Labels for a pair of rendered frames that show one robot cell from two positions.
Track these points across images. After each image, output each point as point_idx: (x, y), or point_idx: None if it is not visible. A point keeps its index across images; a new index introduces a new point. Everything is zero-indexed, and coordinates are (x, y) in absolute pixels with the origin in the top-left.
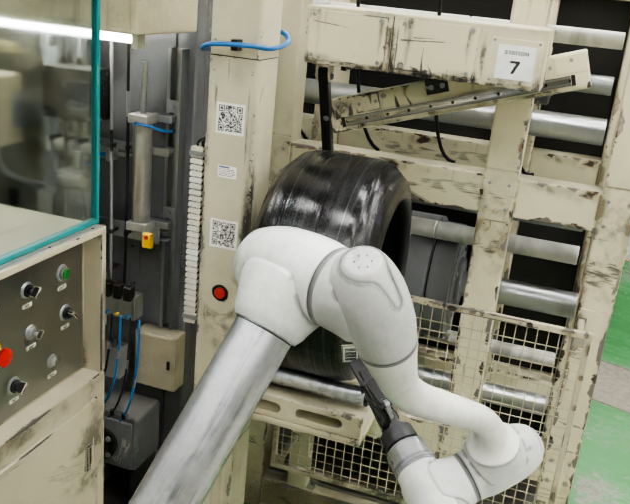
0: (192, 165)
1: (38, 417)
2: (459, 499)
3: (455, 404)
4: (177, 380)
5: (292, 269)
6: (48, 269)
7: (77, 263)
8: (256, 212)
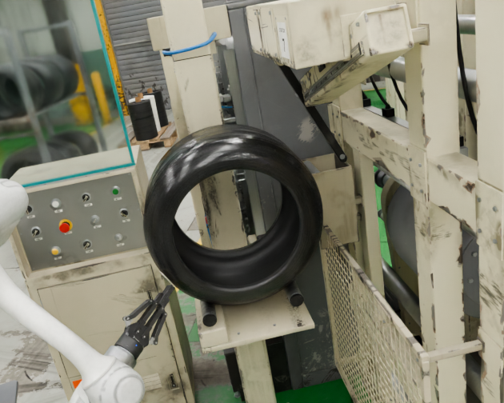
0: None
1: (96, 263)
2: (81, 399)
3: (32, 321)
4: None
5: None
6: (102, 188)
7: (130, 186)
8: None
